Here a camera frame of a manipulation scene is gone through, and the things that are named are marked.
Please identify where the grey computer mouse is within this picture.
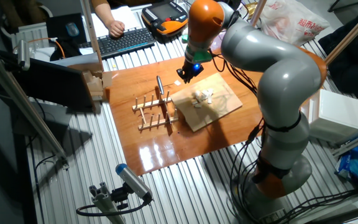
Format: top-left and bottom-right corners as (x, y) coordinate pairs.
(65, 22), (80, 37)

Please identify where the black monitor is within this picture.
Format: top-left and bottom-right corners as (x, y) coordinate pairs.
(11, 57), (96, 112)

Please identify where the wooden peg dish rack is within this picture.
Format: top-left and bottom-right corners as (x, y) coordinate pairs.
(131, 90), (180, 131)

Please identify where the white red-printed plastic bag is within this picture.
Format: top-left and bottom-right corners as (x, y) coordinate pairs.
(259, 0), (331, 47)

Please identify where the grey camera with blue end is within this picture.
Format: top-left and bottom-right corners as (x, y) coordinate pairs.
(115, 163), (154, 203)

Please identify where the aluminium frame beam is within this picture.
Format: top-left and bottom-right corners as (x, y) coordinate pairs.
(0, 43), (70, 169)
(333, 126), (358, 157)

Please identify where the person's hand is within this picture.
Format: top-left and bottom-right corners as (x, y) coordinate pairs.
(107, 20), (126, 39)

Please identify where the person's forearm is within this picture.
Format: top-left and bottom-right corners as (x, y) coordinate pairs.
(91, 0), (116, 27)

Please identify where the aluminium frame post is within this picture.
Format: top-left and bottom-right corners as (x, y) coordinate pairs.
(324, 1), (358, 65)
(79, 0), (104, 63)
(249, 0), (267, 27)

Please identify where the white ribbed panel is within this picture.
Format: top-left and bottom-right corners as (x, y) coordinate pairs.
(1, 23), (49, 50)

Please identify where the black computer keyboard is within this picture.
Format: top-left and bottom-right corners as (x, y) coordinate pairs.
(78, 27), (157, 60)

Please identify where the white drawer box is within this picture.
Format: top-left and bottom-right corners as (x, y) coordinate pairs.
(300, 89), (358, 144)

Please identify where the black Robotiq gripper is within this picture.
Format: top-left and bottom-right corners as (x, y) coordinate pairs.
(176, 60), (204, 85)

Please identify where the white paper sheet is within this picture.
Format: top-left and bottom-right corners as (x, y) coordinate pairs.
(90, 5), (142, 39)

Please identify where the silver camera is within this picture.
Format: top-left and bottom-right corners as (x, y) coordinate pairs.
(16, 39), (31, 71)

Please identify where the steel cleaver knife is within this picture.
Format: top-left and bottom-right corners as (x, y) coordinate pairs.
(156, 75), (174, 125)

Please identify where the aluminium camera stand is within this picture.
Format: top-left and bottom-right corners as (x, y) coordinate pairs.
(88, 182), (127, 224)

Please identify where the orange black teach pendant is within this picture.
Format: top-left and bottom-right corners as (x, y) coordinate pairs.
(140, 0), (190, 40)

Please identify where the wooden cutting board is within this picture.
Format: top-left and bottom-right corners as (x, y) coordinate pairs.
(170, 73), (244, 133)

